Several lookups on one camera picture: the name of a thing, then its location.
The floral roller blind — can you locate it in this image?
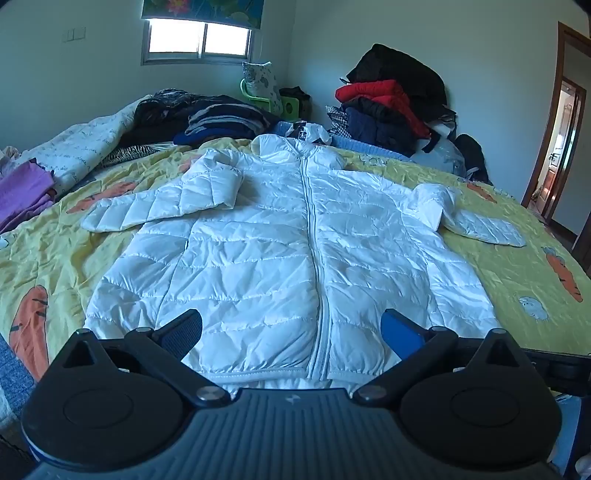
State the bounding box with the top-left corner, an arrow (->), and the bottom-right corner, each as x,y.
141,0 -> 264,29

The navy garment on pile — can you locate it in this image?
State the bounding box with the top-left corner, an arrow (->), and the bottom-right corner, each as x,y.
342,97 -> 429,157

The window with metal frame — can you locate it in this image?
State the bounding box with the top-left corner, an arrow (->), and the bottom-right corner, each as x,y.
141,19 -> 253,65

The yellow carrot print bedspread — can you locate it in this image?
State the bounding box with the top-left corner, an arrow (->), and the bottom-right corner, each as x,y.
1,139 -> 590,376

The green plastic chair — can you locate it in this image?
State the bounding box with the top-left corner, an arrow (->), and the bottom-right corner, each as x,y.
239,79 -> 300,122

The patterned cushion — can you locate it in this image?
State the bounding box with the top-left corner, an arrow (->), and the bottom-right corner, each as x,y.
242,62 -> 283,116

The white patterned quilt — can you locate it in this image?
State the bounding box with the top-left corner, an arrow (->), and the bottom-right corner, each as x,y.
9,96 -> 148,196

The white black plastic bag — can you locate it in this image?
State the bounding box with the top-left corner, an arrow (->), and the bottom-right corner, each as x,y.
284,121 -> 332,145

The red garment on pile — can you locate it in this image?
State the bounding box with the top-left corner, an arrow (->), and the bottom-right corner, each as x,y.
335,80 -> 430,139

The light blue knitted blanket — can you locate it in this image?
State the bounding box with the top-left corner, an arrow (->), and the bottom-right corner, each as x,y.
331,135 -> 411,162

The dark folded clothes pile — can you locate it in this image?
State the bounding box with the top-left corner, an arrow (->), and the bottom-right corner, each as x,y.
119,89 -> 280,148

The black jacket on pile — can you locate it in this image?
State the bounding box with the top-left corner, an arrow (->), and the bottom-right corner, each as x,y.
346,43 -> 457,123

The purple folded garment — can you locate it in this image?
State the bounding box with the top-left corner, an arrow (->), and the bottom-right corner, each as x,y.
1,160 -> 55,233

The white quilted down jacket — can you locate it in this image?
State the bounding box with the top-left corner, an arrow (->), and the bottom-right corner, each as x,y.
81,135 -> 525,390

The wall light switch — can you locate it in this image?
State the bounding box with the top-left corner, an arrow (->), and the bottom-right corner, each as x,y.
62,27 -> 86,43

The brown wooden door frame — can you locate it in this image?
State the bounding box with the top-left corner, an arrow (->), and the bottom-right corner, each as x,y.
522,23 -> 590,244

